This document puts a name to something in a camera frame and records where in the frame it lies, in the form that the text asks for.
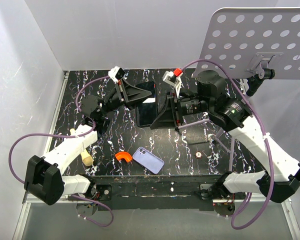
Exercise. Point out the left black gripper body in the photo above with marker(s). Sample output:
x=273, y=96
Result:
x=114, y=100

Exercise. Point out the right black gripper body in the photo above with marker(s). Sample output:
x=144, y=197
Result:
x=190, y=105

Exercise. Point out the black phone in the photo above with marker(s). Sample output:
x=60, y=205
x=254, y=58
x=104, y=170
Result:
x=147, y=111

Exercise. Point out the lavender phone case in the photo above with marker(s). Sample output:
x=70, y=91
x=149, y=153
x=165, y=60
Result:
x=148, y=160

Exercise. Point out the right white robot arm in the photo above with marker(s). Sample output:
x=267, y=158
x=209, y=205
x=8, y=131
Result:
x=281, y=173

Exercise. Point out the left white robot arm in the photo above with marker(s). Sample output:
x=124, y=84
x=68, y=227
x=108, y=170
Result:
x=45, y=177

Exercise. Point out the small round coin object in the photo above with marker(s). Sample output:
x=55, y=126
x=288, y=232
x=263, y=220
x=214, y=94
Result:
x=198, y=155

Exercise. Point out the orange curved pipe piece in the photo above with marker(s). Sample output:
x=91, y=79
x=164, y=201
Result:
x=123, y=156

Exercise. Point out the cream wooden pestle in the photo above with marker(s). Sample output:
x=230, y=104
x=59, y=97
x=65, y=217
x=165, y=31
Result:
x=86, y=158

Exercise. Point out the perforated music stand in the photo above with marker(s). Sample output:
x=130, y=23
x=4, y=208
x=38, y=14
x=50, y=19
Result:
x=245, y=40

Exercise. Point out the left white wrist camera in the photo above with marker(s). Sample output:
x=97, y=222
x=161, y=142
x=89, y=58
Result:
x=116, y=74

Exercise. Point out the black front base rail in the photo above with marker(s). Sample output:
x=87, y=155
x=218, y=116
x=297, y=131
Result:
x=145, y=192

